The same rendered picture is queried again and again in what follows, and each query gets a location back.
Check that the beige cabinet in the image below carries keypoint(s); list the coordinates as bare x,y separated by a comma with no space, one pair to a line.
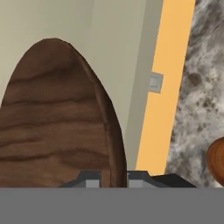
116,43

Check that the grey wall socket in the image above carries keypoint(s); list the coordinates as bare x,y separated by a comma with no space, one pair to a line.
155,82

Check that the dark brown wooden bowl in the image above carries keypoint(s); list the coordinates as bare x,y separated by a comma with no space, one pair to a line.
52,122

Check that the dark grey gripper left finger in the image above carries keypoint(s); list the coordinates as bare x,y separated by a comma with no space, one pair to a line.
90,178

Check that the orange-brown wooden bowl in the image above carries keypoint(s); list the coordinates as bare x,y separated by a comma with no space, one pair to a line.
217,160

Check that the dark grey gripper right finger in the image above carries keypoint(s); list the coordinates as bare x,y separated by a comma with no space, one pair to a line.
140,178

